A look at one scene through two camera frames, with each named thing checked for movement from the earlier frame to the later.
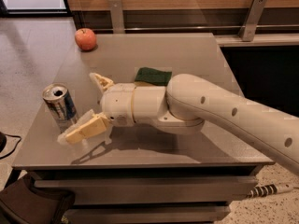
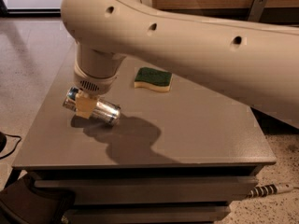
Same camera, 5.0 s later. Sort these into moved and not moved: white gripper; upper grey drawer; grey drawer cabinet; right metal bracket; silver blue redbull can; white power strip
Moved: silver blue redbull can; white gripper
Not moved: upper grey drawer; right metal bracket; grey drawer cabinet; white power strip
